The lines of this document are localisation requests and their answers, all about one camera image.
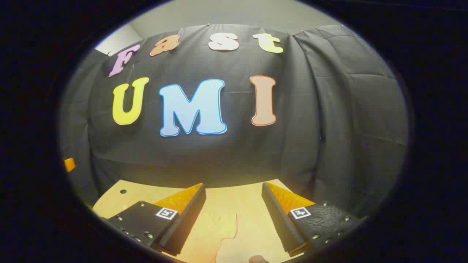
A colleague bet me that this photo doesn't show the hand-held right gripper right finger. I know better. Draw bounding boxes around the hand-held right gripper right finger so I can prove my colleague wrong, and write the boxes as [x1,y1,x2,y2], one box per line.
[261,182,369,257]

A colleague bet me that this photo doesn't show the orange T-shirt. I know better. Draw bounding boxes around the orange T-shirt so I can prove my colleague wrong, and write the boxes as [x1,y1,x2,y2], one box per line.
[172,211,238,263]

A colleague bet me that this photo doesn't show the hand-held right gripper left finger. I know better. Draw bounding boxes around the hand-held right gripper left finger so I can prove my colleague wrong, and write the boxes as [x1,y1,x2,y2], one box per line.
[101,183,207,257]

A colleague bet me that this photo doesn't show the black backdrop cloth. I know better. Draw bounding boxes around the black backdrop cloth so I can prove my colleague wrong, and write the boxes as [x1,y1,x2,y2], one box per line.
[58,24,409,220]

